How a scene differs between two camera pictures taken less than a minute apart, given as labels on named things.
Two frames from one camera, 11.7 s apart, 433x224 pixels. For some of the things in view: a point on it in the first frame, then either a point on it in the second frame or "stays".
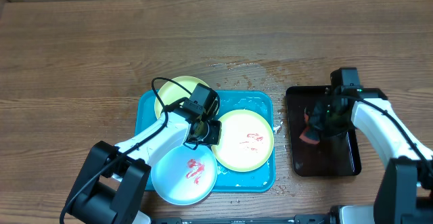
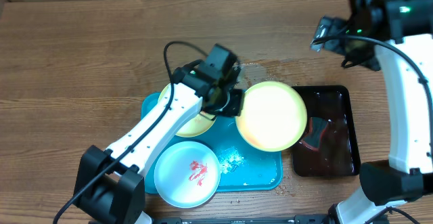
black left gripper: x=214 y=138 -> x=235 y=107
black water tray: x=336 y=154 stays
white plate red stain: x=183 y=176 stays
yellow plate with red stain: x=246 y=141 -> x=271 y=116
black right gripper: x=316 y=121 -> x=366 y=58
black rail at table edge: x=298 y=219 stays
